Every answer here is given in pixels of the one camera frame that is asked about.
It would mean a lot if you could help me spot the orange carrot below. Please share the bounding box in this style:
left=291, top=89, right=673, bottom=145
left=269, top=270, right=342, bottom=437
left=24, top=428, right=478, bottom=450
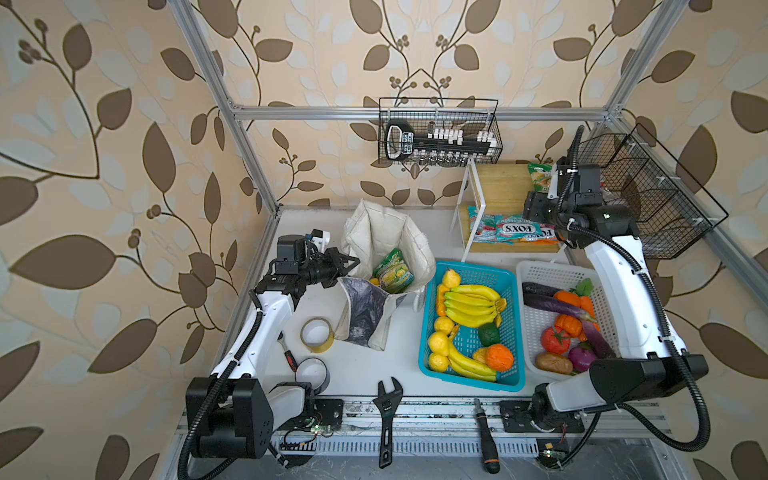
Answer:
left=574, top=278, right=595, bottom=317

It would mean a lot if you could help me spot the purple onion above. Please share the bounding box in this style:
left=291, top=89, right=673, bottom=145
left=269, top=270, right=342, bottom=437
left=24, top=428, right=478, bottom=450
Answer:
left=567, top=342, right=598, bottom=373

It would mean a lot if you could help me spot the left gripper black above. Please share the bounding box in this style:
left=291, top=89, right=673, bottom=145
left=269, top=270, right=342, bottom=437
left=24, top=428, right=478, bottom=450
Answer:
left=296, top=247, right=359, bottom=287

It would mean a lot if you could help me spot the small orange pumpkin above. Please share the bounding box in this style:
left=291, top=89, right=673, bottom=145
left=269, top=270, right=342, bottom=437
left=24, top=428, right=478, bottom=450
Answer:
left=554, top=314, right=583, bottom=338

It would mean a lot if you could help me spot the fox's candy bag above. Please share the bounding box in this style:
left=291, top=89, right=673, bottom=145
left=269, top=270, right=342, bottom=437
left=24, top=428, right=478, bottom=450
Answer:
left=496, top=215, right=558, bottom=245
left=467, top=206, right=520, bottom=244

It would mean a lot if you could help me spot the banana bunch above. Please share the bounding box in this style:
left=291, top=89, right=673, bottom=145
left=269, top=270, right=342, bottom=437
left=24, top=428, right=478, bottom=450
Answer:
left=445, top=285, right=507, bottom=328
left=448, top=343, right=497, bottom=382

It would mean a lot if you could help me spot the orange mango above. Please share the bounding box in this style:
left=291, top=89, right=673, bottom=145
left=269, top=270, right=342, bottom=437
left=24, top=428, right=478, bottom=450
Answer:
left=436, top=284, right=450, bottom=317

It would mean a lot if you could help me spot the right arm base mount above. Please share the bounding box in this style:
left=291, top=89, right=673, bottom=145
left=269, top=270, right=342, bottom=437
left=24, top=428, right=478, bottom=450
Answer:
left=499, top=399, right=587, bottom=470

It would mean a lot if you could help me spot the yellow tape roll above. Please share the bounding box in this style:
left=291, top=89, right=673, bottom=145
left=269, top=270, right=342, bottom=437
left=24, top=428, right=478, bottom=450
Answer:
left=300, top=318, right=335, bottom=354

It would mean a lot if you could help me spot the white plastic basket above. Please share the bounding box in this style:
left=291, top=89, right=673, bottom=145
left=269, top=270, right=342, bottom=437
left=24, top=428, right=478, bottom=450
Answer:
left=515, top=259, right=622, bottom=382

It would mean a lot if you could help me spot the dark eggplant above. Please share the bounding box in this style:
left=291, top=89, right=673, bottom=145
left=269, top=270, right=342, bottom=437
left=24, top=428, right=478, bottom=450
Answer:
left=522, top=282, right=560, bottom=297

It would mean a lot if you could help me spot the upper banana bunch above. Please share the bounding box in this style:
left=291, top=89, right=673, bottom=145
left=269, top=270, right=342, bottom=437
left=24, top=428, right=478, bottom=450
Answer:
left=445, top=285, right=507, bottom=328

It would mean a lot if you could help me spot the small red handled ratchet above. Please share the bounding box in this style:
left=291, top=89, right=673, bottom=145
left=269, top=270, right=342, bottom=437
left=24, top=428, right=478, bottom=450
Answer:
left=278, top=332, right=298, bottom=372

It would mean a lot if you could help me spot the purple eggplant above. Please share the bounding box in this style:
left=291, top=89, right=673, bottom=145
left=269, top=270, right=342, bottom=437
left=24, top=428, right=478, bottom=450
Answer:
left=523, top=293, right=596, bottom=322

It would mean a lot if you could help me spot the brown potato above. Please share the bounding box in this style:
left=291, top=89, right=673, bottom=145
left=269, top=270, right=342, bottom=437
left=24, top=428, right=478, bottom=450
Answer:
left=535, top=352, right=574, bottom=375

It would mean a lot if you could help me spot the black wire basket right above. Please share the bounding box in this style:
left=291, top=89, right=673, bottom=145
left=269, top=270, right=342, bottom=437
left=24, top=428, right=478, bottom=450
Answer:
left=578, top=124, right=729, bottom=260

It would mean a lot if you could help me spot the black wire basket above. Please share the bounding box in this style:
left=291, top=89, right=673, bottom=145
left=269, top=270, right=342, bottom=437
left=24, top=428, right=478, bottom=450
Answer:
left=578, top=124, right=729, bottom=260
left=378, top=96, right=503, bottom=168

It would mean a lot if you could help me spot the orange fruit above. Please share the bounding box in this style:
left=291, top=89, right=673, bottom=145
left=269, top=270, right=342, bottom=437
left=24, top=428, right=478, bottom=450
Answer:
left=485, top=344, right=515, bottom=373

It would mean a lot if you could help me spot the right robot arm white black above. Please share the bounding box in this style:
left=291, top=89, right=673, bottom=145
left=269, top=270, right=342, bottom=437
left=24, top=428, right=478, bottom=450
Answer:
left=520, top=128, right=711, bottom=452

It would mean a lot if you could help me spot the Fox's candy bag right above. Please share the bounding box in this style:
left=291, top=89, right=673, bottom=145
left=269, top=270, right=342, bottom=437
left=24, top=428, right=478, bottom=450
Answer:
left=496, top=215, right=558, bottom=245

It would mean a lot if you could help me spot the teal plastic basket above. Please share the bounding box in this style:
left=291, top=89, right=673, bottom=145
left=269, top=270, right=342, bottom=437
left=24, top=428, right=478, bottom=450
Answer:
left=419, top=261, right=526, bottom=393

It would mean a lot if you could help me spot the white wooden two-tier shelf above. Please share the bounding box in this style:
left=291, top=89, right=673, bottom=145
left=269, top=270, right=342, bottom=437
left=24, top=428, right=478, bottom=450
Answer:
left=450, top=161, right=561, bottom=262

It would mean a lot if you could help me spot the black orange screwdriver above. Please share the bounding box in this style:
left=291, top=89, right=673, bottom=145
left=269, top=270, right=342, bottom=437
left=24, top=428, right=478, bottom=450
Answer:
left=474, top=398, right=501, bottom=474

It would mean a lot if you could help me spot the green snack bag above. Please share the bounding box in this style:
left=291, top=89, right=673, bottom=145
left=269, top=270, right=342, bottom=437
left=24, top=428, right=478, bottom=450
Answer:
left=372, top=248, right=414, bottom=294
left=527, top=163, right=552, bottom=194

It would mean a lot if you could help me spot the white canvas tote bag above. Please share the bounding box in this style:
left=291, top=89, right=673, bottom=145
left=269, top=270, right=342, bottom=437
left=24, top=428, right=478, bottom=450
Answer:
left=335, top=200, right=436, bottom=351

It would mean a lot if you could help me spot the lower banana bunch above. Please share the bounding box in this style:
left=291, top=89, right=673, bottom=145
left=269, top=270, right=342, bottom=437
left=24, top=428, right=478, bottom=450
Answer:
left=448, top=343, right=497, bottom=382

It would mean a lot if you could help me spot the black tape roll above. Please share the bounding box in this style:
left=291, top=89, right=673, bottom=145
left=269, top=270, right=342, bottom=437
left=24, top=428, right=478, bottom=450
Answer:
left=295, top=357, right=330, bottom=395

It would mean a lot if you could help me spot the black adjustable wrench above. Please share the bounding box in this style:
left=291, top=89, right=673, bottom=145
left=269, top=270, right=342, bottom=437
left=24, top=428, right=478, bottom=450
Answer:
left=373, top=377, right=403, bottom=469

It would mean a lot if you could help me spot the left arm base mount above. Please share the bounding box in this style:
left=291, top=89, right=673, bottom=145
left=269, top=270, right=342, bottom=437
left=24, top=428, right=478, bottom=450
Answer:
left=268, top=398, right=344, bottom=469

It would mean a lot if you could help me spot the Fox's candy bag left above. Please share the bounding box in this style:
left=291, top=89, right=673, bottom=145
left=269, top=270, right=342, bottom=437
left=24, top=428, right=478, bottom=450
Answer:
left=467, top=206, right=520, bottom=244

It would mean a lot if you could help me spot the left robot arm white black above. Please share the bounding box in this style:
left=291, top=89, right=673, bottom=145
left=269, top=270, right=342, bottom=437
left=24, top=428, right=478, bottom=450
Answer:
left=176, top=229, right=360, bottom=479

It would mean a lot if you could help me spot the black wire basket centre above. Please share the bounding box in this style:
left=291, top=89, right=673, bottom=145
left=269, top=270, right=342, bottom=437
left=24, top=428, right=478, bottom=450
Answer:
left=378, top=96, right=503, bottom=168

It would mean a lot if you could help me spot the green avocado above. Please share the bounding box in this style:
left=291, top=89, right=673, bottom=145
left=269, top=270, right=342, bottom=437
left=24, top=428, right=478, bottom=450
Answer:
left=477, top=323, right=501, bottom=347

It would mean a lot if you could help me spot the black socket wrench set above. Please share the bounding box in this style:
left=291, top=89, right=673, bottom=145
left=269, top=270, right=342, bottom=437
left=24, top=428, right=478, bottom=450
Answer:
left=380, top=120, right=502, bottom=163

